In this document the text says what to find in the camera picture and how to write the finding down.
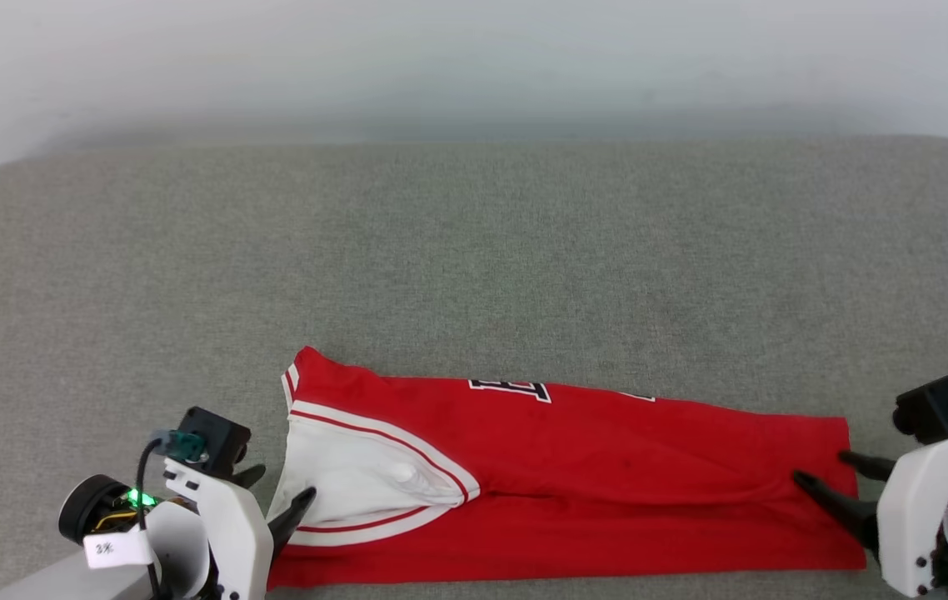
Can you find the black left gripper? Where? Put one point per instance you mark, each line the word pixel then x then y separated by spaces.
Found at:
pixel 95 508

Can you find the red and white jersey shirt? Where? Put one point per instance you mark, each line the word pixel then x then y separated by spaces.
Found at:
pixel 607 467

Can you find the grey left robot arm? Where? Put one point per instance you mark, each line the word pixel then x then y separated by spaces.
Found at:
pixel 66 583

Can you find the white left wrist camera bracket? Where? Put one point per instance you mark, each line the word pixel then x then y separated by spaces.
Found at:
pixel 232 533

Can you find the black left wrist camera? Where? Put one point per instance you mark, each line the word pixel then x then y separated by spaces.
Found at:
pixel 220 437

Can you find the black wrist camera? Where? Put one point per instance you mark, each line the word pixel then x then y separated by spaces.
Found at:
pixel 932 408
pixel 220 437

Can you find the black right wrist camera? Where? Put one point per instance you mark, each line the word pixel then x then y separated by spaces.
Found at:
pixel 932 408

